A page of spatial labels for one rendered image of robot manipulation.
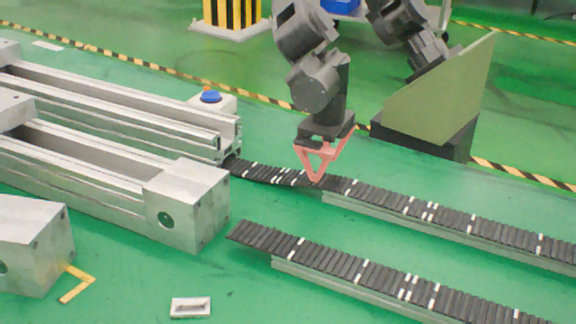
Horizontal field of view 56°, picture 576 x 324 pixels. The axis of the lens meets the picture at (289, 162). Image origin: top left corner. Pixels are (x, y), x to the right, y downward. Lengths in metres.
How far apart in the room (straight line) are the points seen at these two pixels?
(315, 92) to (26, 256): 0.43
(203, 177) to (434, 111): 0.52
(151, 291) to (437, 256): 0.42
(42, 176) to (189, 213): 0.29
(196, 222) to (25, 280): 0.23
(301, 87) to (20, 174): 0.52
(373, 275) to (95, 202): 0.45
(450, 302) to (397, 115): 0.54
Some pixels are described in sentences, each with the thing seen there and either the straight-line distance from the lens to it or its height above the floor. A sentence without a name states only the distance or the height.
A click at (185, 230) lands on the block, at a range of 0.82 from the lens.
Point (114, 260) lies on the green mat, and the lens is 0.85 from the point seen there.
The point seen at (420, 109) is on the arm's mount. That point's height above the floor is 0.85.
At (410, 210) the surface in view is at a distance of 0.90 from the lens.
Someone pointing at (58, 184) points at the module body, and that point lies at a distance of 0.96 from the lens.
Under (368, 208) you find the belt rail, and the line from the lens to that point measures 0.93.
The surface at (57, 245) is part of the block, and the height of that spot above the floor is 0.83.
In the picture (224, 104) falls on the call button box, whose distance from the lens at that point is 1.14.
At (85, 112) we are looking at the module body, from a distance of 1.15.
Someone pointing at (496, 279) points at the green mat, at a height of 0.78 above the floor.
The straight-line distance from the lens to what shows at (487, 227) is 0.91.
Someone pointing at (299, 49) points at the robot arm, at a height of 1.04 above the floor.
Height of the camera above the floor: 1.33
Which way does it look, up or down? 31 degrees down
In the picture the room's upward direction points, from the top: 2 degrees clockwise
